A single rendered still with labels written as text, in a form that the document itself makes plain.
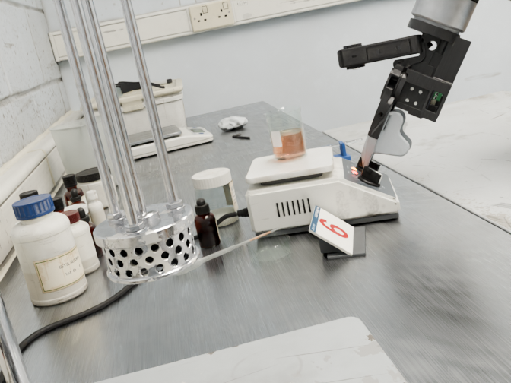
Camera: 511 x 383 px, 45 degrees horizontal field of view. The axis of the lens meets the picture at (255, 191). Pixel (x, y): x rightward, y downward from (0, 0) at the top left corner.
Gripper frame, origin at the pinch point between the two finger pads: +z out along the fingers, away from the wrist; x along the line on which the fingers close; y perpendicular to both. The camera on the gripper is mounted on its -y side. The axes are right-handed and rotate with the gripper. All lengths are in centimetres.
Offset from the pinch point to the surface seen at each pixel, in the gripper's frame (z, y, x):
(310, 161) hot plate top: 2.1, -5.9, -6.8
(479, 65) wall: -17, 12, 168
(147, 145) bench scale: 30, -58, 52
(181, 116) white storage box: 26, -62, 79
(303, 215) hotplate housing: 8.3, -3.6, -10.7
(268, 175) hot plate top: 4.9, -9.7, -11.5
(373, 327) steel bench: 7.2, 9.9, -35.0
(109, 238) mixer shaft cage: 0, -8, -55
